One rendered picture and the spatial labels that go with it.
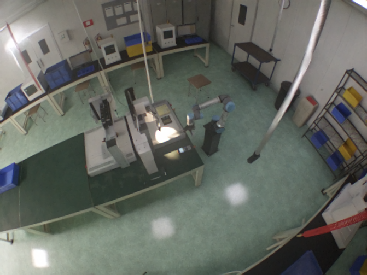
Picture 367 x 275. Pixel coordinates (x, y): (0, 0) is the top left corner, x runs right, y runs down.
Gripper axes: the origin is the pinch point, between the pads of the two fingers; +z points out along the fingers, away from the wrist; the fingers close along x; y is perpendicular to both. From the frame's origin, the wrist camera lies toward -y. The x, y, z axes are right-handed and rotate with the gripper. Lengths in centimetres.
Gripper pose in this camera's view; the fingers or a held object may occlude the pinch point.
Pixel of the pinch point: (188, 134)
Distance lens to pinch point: 220.0
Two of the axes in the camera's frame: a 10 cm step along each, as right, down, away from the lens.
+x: -5.3, -6.8, 5.0
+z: 0.2, 5.8, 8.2
